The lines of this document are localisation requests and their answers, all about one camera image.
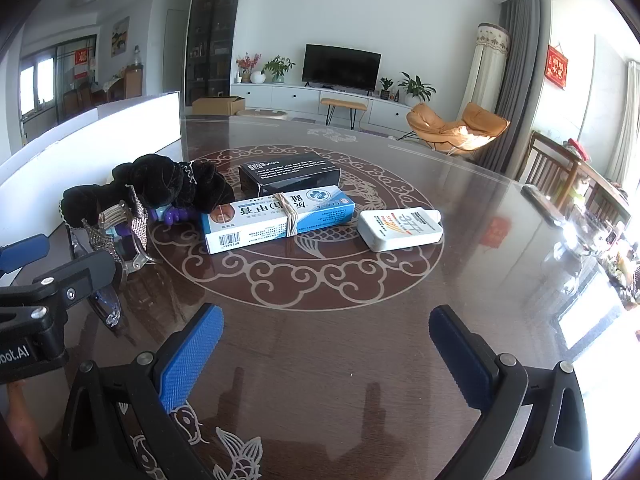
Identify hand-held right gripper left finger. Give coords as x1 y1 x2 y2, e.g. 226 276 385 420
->
60 302 226 480

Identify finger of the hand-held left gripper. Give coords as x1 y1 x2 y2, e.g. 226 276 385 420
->
0 233 51 277
0 250 122 313

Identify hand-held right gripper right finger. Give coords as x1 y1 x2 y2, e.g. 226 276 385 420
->
428 304 604 480

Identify silver rhinestone hair claw clip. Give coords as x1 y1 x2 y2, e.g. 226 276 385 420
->
80 199 157 277

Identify purple toy fan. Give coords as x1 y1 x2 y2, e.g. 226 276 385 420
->
149 204 197 227

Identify black velvet hair bow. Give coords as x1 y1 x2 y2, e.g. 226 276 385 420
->
112 155 236 214

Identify person's left forearm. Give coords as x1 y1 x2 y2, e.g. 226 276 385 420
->
0 382 51 480

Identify patterned wooden desktop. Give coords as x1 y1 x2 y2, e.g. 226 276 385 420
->
50 112 640 480

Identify clear eyeglasses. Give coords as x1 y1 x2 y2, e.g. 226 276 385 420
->
74 237 126 332

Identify black velvet hair accessory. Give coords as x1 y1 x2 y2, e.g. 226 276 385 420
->
59 184 132 227

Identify white foam board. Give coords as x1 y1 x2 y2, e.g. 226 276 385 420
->
0 91 182 198

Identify white plastic bottle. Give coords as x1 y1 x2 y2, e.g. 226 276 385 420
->
356 208 445 253

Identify blue white medicine box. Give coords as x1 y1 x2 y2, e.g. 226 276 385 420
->
200 185 357 256

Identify tan rubber band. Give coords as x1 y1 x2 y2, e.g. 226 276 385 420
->
273 192 302 237

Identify black remote control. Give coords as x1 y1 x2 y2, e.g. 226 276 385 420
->
520 183 567 227

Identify wooden sideboard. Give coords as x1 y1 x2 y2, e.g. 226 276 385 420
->
124 67 146 99

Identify red door poster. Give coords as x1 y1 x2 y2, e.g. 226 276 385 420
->
74 48 96 80

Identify brown cardboard box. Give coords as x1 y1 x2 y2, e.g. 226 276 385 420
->
192 96 246 116

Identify black cardboard box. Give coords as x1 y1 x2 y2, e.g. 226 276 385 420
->
238 151 344 199

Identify wooden dining chair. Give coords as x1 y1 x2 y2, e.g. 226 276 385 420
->
517 130 632 227

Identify orange lounge chair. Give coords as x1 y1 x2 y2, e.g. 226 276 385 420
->
405 101 511 159

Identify white television cabinet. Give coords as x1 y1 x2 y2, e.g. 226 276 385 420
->
230 82 432 133

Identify red flower bouquet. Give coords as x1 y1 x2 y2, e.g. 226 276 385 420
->
235 52 262 83

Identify dark glass display cabinet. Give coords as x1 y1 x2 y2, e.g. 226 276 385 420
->
184 0 246 107

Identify large leafy potted plant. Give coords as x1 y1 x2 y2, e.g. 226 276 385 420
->
397 72 437 107

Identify wooden bench with hairpin legs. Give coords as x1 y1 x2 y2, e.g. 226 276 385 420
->
320 97 370 129

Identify green plant in white pot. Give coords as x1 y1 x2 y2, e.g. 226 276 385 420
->
261 55 296 85

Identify grey curtain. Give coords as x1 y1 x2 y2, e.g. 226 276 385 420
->
477 0 544 177

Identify cloth covered floor air conditioner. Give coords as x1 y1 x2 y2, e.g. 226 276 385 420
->
459 22 512 122

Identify white sheer curtain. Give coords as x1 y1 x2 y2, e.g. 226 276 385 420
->
606 60 640 188

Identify black flat television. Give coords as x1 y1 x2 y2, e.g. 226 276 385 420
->
303 44 382 93

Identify framed wall painting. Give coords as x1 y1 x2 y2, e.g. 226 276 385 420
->
110 16 130 56

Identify red wall hanging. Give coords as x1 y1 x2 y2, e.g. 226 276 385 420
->
545 44 570 89

